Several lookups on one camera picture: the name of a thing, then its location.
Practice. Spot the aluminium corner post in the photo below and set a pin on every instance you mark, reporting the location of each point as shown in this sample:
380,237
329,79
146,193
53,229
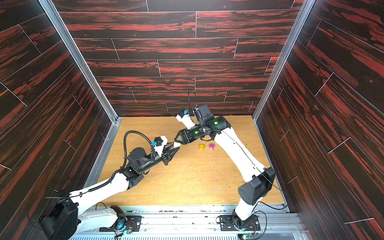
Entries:
58,23
292,37

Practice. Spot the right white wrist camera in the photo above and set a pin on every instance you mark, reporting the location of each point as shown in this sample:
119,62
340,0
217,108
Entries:
184,117

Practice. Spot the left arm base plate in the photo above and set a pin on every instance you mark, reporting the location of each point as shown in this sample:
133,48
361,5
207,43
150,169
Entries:
126,225

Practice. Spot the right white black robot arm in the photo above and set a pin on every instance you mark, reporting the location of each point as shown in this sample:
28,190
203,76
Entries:
258,179

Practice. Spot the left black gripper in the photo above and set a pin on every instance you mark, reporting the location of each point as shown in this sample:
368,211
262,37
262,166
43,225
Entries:
166,156

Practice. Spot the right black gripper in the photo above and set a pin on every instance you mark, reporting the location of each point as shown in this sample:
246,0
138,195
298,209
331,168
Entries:
184,136

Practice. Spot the left aluminium corner post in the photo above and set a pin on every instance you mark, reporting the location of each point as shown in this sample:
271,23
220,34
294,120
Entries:
58,23

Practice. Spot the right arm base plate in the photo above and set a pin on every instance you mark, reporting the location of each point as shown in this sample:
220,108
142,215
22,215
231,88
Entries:
227,223

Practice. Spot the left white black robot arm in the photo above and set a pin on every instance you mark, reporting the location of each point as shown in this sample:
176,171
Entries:
61,218

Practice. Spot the right aluminium corner post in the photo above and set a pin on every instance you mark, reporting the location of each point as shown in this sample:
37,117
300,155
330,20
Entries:
292,37

